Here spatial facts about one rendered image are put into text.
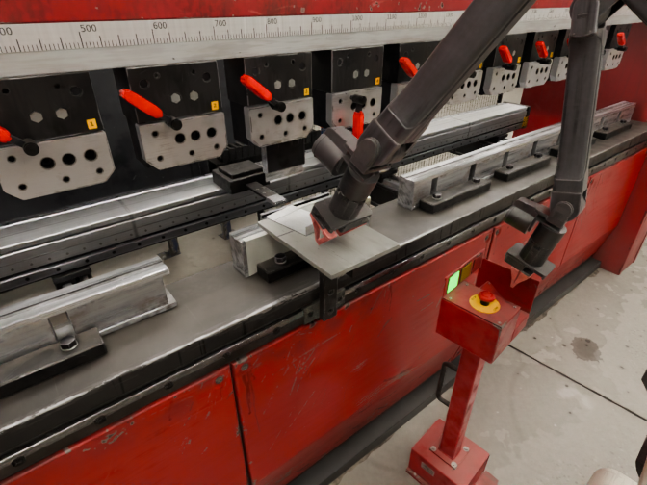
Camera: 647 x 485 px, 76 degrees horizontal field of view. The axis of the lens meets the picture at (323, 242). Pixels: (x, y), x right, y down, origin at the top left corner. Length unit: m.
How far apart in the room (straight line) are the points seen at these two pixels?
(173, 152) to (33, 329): 0.38
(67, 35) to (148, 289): 0.45
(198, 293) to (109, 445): 0.32
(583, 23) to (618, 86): 1.82
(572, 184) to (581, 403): 1.26
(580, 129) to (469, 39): 0.45
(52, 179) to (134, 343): 0.33
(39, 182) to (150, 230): 0.43
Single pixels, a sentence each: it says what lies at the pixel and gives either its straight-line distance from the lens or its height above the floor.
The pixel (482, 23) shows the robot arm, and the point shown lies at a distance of 0.61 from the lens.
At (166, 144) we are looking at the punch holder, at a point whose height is 1.22.
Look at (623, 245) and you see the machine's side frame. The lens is 2.96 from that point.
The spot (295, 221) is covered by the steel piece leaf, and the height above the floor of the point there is 1.00.
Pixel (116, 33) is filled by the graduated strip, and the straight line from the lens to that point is 0.73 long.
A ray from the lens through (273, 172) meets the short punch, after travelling 0.94.
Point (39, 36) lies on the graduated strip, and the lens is 0.72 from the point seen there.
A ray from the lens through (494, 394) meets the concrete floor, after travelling 1.98.
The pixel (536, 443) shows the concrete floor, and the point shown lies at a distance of 1.89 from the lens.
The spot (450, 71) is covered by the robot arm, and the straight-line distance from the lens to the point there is 0.62.
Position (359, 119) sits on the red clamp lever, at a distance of 0.95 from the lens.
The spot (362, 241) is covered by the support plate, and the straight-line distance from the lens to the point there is 0.86.
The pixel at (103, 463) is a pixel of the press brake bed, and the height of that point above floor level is 0.69.
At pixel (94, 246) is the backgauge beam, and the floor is 0.93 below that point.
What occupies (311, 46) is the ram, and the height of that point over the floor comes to 1.35.
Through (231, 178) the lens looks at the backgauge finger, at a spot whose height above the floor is 1.03.
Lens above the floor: 1.43
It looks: 31 degrees down
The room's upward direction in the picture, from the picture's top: straight up
